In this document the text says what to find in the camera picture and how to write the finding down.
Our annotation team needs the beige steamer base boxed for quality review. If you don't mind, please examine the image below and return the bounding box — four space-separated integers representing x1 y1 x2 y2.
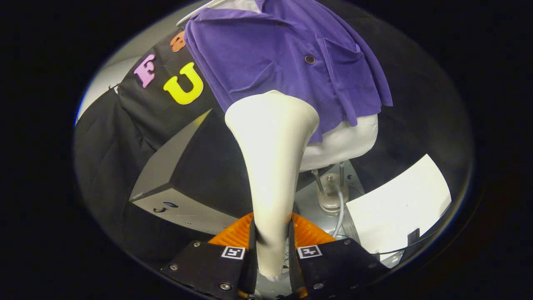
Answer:
311 162 350 214

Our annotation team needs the black backdrop cloth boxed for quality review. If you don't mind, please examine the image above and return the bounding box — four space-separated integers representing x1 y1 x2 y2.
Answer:
74 0 475 267

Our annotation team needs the white garment steamer head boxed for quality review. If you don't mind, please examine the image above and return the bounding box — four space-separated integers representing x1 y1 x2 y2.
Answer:
225 90 320 282

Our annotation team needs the grey cabinet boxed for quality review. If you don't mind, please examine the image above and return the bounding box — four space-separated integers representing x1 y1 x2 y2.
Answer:
129 109 334 236

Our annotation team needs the white clothes hanger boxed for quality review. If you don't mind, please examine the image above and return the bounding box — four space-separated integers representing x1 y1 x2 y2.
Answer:
177 0 217 26

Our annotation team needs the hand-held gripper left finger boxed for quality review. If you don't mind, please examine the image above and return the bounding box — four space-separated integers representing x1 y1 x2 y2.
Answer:
160 212 257 300

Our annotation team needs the white mannequin torso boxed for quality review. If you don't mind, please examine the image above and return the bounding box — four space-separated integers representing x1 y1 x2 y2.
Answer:
225 0 379 172

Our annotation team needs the small black block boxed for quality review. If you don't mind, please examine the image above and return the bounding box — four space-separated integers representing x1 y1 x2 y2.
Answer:
406 228 421 250

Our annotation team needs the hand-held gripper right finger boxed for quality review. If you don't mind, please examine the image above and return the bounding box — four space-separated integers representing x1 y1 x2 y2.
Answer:
289 212 390 300

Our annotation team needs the purple jacket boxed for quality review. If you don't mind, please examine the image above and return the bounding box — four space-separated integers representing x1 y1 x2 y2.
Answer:
184 0 394 144

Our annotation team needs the white paper sheet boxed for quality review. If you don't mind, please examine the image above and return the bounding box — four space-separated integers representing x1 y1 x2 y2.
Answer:
346 154 452 262

